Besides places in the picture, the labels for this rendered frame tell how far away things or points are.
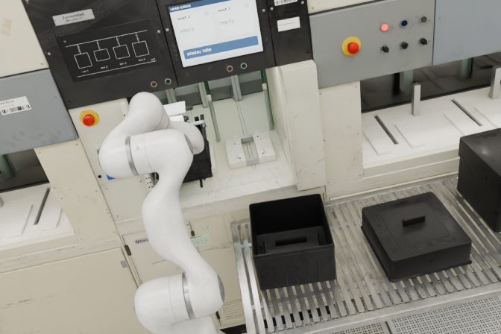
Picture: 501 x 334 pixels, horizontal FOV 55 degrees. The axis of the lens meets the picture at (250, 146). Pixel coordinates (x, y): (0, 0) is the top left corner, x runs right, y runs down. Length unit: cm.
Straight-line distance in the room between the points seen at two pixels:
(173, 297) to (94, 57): 85
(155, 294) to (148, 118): 44
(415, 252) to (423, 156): 55
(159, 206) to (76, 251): 104
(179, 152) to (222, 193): 88
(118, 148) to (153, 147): 8
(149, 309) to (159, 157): 38
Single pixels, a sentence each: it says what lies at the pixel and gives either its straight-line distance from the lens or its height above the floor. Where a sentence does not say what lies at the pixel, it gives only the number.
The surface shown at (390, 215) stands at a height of 86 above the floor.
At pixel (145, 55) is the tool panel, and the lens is 169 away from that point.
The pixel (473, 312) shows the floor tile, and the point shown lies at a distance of 271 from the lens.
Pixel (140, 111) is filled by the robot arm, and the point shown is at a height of 156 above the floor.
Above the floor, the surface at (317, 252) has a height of 91.
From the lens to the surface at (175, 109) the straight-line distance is 187.
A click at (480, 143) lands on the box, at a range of 198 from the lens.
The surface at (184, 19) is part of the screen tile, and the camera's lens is 164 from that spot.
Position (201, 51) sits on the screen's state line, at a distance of 168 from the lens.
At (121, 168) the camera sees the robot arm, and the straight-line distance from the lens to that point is 120.
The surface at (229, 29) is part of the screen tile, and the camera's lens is 166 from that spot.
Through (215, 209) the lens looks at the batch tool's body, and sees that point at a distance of 203.
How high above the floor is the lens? 210
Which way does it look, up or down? 33 degrees down
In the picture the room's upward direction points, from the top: 11 degrees counter-clockwise
